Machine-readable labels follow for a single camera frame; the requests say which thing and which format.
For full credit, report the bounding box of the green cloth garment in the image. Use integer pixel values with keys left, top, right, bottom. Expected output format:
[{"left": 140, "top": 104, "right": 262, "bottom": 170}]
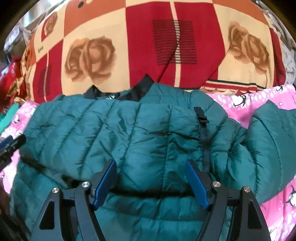
[{"left": 0, "top": 103, "right": 21, "bottom": 133}]

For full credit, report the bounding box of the red cloth pile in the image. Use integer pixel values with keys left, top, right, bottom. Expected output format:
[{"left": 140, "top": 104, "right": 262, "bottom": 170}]
[{"left": 1, "top": 56, "right": 27, "bottom": 111}]

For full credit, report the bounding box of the dark green puffer jacket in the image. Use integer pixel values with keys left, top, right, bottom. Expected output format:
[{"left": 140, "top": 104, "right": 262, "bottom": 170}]
[{"left": 9, "top": 74, "right": 296, "bottom": 241}]

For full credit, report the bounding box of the red orange rose blanket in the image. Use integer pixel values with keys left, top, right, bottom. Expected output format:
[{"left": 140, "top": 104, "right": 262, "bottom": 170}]
[{"left": 23, "top": 1, "right": 286, "bottom": 103}]

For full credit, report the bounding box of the pink penguin print quilt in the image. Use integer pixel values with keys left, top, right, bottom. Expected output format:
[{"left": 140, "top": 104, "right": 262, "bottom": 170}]
[{"left": 0, "top": 83, "right": 296, "bottom": 241}]

